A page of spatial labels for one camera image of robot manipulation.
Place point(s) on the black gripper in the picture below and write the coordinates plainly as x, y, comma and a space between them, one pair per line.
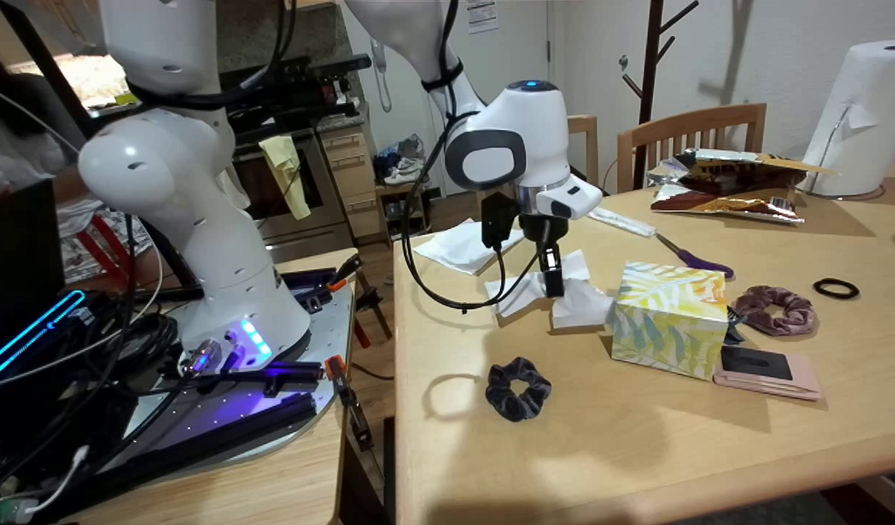
542, 232

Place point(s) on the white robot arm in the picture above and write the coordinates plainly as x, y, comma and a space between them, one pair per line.
167, 160

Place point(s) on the clear plastic wrapped utensil packet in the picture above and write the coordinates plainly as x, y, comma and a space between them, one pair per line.
621, 223

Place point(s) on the folded white paper napkin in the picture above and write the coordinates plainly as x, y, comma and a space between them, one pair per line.
454, 249

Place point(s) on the black velvet scrunchie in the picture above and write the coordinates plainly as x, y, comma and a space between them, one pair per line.
517, 389

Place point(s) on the wooden chair near door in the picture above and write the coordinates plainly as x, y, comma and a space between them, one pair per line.
584, 127

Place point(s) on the yellow green tissue box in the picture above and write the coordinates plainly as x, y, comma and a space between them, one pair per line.
667, 318

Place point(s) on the brown snack bag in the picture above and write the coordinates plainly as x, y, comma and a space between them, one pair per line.
720, 181

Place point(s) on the pink phone with black screen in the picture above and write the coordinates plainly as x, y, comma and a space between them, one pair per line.
766, 372

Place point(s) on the maroon patterned scrunchie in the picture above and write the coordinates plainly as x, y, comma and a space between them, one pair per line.
775, 309

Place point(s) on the wooden chair near boiler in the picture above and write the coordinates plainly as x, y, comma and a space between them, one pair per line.
727, 127

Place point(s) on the dark wooden coat stand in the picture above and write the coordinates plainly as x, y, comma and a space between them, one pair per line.
657, 42

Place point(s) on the white electric water boiler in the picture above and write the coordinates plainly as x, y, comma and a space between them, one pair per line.
851, 143

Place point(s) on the black monitor with blue light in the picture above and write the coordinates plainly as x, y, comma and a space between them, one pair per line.
32, 296

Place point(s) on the purple handled scissors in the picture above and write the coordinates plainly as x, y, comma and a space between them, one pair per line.
690, 259

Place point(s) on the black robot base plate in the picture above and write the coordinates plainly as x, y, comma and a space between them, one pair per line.
221, 418

